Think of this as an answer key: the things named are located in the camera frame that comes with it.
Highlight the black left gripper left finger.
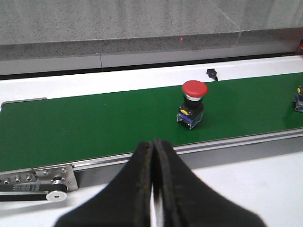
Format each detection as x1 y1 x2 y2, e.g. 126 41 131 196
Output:
55 142 152 227

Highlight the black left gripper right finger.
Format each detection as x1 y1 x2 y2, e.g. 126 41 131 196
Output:
153 139 265 227

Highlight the red mushroom push button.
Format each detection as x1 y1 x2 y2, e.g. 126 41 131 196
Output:
177 80 208 130

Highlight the silver belt pulley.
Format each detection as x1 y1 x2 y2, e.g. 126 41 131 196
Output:
46 190 67 202

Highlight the black timing belt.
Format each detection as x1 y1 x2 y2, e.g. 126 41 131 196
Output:
0 177 68 202

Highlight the green conveyor belt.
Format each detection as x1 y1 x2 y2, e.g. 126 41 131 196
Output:
0 73 303 171

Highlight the aluminium conveyor side rail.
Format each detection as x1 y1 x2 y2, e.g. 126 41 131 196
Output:
71 127 303 170

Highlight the steel conveyor end bracket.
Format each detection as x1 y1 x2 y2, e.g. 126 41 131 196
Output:
0 164 78 191

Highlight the black sensor with cable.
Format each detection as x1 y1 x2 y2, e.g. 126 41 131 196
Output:
206 69 218 81

